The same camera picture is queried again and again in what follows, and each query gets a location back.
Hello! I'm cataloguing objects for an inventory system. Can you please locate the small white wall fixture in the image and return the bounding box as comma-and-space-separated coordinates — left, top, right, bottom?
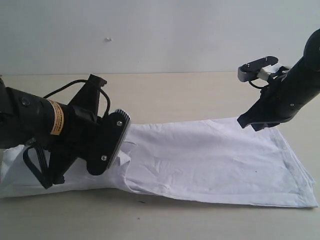
104, 37, 112, 42

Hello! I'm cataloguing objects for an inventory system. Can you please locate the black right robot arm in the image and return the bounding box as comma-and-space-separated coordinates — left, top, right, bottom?
237, 30, 320, 132

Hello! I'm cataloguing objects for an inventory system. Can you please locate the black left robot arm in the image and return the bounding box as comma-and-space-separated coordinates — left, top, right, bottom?
0, 74, 107, 189

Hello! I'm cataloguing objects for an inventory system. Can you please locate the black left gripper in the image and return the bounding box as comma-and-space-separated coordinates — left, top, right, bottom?
43, 74, 107, 189

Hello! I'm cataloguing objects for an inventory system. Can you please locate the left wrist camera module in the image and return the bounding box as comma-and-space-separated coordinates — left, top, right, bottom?
86, 109, 131, 176

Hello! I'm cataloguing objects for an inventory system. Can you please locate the black left camera cable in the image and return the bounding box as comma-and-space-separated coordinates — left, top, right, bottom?
42, 79, 112, 118

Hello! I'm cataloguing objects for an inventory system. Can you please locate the white t-shirt with red lettering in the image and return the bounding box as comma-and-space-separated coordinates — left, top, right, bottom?
0, 118, 318, 208

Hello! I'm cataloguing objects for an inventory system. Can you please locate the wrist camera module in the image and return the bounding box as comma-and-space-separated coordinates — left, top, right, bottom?
237, 56, 291, 83
86, 109, 131, 176

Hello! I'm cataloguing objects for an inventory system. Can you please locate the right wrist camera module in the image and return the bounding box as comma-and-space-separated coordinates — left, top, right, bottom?
237, 56, 291, 83

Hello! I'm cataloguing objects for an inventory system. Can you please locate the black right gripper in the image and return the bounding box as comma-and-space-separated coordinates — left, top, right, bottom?
237, 82, 304, 132

